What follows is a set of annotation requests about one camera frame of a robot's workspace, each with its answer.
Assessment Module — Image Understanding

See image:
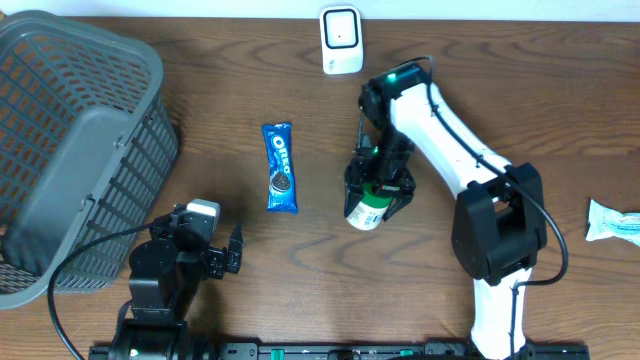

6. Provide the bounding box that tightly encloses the grey plastic basket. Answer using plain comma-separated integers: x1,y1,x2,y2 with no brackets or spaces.
1,10,178,310

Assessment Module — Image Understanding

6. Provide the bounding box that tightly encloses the white barcode scanner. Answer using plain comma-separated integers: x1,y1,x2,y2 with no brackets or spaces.
319,5,364,75

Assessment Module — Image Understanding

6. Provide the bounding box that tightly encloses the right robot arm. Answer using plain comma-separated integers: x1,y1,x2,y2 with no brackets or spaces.
344,61,546,359

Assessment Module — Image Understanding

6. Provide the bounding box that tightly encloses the blue Oreo cookie pack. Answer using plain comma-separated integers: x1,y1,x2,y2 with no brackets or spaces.
261,122,298,214

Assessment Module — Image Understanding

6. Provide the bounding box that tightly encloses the green lid jar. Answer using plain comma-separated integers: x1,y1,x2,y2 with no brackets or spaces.
346,183,393,231

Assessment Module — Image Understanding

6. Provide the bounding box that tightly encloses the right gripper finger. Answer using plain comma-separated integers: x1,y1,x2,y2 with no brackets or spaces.
344,182,364,218
383,192,414,221

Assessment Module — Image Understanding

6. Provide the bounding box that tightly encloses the left black cable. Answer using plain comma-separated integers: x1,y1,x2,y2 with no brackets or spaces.
46,222,156,360

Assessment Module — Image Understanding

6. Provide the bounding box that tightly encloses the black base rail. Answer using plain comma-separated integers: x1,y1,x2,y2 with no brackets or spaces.
88,341,591,360

